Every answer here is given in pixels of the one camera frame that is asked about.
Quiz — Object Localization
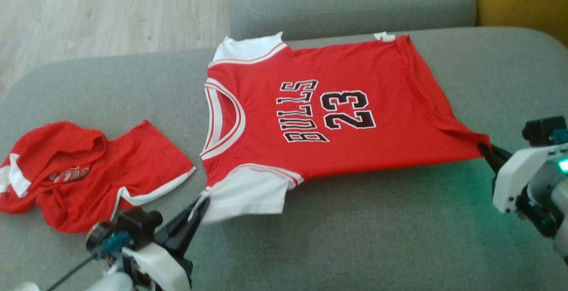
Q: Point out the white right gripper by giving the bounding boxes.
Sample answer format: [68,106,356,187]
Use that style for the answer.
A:
[477,142,568,238]

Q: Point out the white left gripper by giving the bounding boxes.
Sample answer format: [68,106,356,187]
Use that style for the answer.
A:
[119,197,210,291]

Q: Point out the red Bulls 23 jersey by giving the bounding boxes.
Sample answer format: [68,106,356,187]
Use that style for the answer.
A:
[200,31,492,224]

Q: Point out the red shorts with white trim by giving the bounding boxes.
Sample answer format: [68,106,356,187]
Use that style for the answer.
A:
[0,120,197,234]

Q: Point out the large grey sofa ottoman cushion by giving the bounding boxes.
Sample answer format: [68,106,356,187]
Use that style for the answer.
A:
[0,26,568,291]

